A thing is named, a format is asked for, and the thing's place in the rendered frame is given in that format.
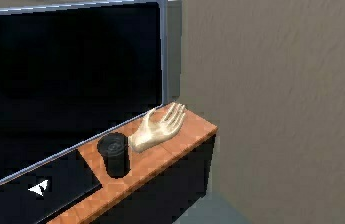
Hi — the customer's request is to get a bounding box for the cream hand sculpture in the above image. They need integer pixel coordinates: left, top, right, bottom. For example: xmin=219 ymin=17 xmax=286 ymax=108
xmin=127 ymin=102 xmax=188 ymax=154

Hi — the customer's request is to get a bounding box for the orange and black television stand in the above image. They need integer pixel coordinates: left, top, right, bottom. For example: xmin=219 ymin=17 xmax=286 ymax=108
xmin=46 ymin=101 xmax=219 ymax=224

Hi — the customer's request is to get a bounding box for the black television set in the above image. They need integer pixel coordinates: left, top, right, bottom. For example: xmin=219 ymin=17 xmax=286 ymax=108
xmin=0 ymin=0 xmax=170 ymax=224

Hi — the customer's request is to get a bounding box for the black camera lens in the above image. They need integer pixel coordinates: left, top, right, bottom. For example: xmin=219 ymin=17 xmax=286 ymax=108
xmin=96 ymin=132 xmax=132 ymax=179

